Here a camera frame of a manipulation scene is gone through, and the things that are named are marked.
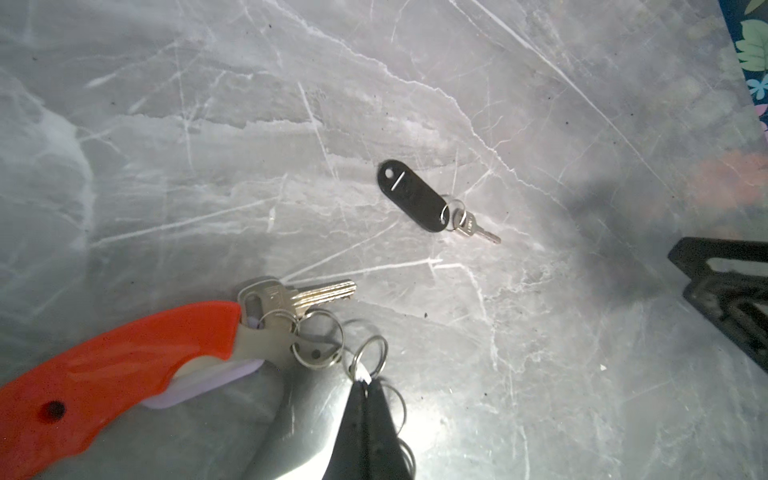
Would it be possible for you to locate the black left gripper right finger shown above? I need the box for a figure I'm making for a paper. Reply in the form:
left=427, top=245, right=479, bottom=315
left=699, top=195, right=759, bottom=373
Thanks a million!
left=365, top=380, right=413, bottom=480

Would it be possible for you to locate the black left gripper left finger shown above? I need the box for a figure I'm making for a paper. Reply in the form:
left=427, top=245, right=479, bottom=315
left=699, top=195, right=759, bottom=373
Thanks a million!
left=322, top=381, right=368, bottom=480

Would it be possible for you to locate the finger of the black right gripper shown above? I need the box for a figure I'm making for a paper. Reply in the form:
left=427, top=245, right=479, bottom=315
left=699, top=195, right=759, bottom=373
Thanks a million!
left=668, top=237, right=767, bottom=370

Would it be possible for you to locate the black car key fob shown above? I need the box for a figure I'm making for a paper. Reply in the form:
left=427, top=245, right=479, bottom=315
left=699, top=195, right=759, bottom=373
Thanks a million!
left=376, top=158, right=503, bottom=246

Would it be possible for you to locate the steel keyring with red handle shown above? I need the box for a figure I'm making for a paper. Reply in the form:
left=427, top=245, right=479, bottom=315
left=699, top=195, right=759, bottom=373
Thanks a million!
left=0, top=299, right=418, bottom=480

